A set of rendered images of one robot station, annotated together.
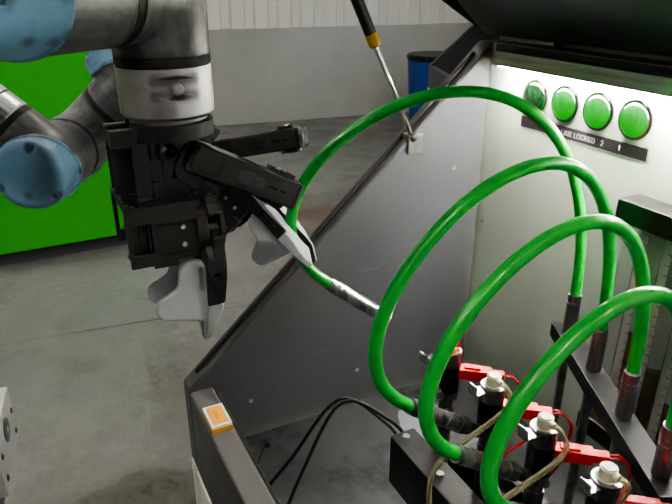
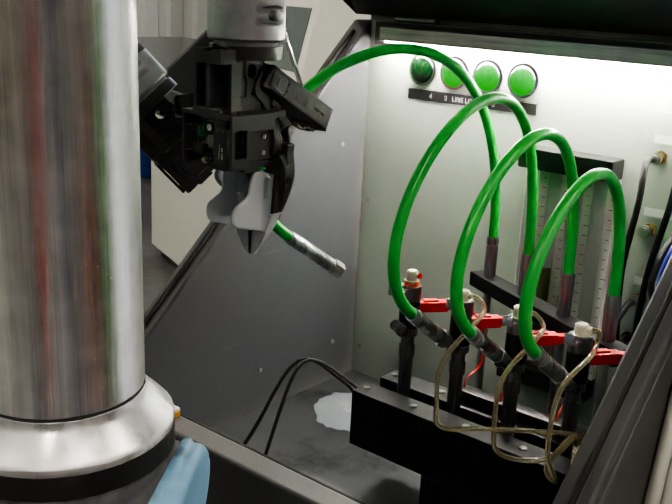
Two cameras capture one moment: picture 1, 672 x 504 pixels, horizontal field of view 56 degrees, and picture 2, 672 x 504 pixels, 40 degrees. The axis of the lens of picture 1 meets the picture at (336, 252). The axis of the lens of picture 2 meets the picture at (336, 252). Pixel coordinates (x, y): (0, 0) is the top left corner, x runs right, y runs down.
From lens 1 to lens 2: 0.54 m
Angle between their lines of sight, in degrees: 24
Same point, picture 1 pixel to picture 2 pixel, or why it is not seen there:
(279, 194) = (319, 115)
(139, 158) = (235, 74)
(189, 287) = (256, 196)
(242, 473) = (218, 444)
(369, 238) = not seen: hidden behind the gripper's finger
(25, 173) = not seen: hidden behind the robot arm
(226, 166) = (290, 86)
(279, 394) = (189, 400)
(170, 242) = (253, 150)
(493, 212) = (381, 188)
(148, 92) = (255, 17)
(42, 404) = not seen: outside the picture
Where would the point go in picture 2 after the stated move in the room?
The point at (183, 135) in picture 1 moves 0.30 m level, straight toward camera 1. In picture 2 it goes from (274, 55) to (509, 92)
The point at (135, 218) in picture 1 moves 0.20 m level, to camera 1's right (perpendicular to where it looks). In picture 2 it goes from (238, 124) to (428, 122)
